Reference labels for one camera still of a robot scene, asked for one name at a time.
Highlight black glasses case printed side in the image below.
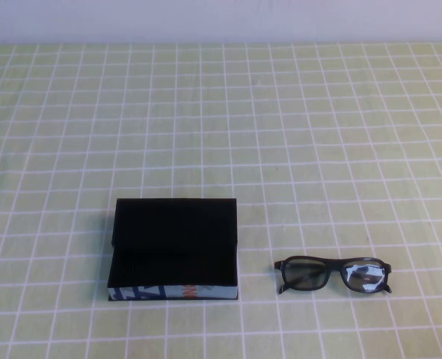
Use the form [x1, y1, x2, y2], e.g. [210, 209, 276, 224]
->
[106, 197, 241, 303]

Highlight black framed glasses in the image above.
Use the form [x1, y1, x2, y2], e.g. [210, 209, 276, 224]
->
[273, 254, 394, 296]

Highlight green checked tablecloth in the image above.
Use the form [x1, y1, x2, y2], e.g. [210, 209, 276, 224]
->
[0, 41, 442, 359]

